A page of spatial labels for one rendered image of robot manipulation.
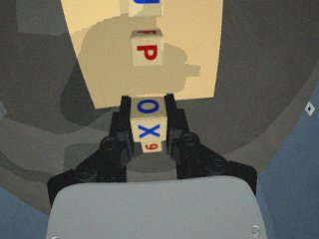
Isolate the tan flat mat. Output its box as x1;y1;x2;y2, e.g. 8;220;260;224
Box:
61;0;223;109

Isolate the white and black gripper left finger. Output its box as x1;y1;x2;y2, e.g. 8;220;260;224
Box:
47;96;134;208

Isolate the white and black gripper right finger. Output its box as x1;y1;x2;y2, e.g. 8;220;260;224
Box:
163;94;257;197

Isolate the cream letter block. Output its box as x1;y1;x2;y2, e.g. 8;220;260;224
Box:
130;97;167;142
130;29;163;67
128;0;164;18
141;141;161;152

